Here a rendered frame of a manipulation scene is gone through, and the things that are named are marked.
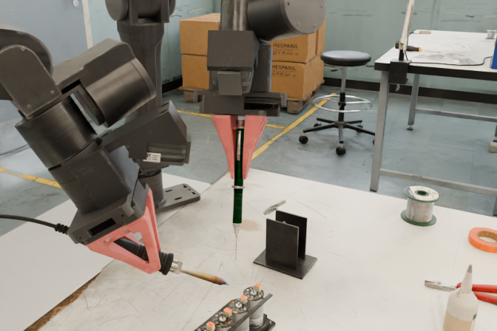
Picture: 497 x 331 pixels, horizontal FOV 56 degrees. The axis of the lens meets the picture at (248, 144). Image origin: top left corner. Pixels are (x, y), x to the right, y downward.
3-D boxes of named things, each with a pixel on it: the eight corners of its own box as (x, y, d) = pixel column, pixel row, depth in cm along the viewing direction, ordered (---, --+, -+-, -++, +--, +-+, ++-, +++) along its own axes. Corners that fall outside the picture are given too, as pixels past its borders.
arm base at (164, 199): (200, 162, 88) (183, 151, 94) (97, 189, 78) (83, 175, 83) (202, 199, 91) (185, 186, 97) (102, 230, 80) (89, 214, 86)
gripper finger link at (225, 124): (274, 184, 50) (278, 97, 50) (208, 181, 51) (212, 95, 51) (276, 177, 57) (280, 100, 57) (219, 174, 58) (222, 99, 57)
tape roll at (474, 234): (515, 245, 76) (516, 239, 76) (494, 257, 73) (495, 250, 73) (481, 229, 81) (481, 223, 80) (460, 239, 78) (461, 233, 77)
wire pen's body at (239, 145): (245, 222, 55) (248, 128, 54) (242, 224, 53) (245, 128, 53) (231, 220, 55) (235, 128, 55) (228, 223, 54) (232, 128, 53)
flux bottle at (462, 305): (478, 336, 57) (493, 269, 54) (458, 345, 56) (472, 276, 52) (455, 318, 60) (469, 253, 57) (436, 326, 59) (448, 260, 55)
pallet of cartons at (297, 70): (179, 100, 435) (174, 20, 409) (214, 82, 504) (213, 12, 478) (303, 114, 395) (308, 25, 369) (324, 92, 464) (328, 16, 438)
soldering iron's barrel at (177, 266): (219, 283, 54) (167, 266, 52) (225, 273, 53) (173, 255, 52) (220, 291, 53) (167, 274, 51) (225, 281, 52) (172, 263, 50)
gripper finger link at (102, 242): (183, 233, 54) (140, 169, 51) (183, 269, 48) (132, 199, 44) (132, 258, 55) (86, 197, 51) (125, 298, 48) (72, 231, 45)
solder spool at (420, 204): (407, 206, 89) (410, 182, 87) (441, 216, 85) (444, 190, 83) (395, 219, 84) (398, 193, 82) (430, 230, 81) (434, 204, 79)
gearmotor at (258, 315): (239, 327, 57) (239, 293, 55) (251, 316, 59) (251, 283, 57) (255, 336, 56) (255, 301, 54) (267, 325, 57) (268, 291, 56)
